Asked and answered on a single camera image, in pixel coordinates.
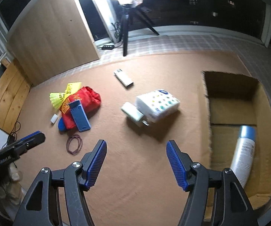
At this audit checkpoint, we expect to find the blue round lid case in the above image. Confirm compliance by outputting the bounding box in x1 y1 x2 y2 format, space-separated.
58 117 67 132

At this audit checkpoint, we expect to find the dark red hair tie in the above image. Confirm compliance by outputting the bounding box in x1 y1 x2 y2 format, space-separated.
66 134 83 156

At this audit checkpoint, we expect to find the small white cylinder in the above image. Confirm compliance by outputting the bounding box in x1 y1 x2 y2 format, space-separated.
50 114 58 124

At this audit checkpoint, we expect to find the yellow plastic shuttlecock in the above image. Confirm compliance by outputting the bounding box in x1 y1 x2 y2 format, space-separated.
49 92 68 109

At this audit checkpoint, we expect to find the blue plastic phone stand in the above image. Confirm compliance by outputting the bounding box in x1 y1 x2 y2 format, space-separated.
69 99 91 132

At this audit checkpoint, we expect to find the yellow black card booklet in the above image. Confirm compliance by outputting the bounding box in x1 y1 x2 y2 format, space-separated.
65 82 82 97

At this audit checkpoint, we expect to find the white blue lotion bottle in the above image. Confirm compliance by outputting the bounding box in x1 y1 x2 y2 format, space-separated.
230 125 256 188

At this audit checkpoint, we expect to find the red fabric bag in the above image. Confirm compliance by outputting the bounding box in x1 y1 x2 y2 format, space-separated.
59 86 101 131

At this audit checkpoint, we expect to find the white tissue pack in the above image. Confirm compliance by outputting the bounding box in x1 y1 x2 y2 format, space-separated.
134 89 180 123

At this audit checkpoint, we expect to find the white power adapter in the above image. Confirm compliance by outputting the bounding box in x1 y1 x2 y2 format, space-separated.
121 102 149 127

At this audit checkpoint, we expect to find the white gloved left hand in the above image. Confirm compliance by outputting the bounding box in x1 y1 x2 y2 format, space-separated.
0 163 25 206

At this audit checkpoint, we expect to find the black power brick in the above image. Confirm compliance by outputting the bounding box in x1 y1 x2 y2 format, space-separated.
6 132 17 145

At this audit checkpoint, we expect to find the pine wood plank panel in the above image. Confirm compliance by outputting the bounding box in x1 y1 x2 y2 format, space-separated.
0 58 32 134

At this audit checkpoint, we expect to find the brown cardboard box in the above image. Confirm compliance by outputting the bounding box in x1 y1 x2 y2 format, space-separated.
201 71 271 210

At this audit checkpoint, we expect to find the patterned white lighter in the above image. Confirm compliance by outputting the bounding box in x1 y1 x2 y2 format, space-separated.
114 69 133 88

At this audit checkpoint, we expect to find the large light wood board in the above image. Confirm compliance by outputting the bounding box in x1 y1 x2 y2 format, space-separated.
7 0 100 85

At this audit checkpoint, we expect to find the black power strip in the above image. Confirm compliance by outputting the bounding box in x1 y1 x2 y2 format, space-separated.
101 45 115 50

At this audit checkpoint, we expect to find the black tripod stand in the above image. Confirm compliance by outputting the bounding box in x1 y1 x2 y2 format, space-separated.
119 0 159 57

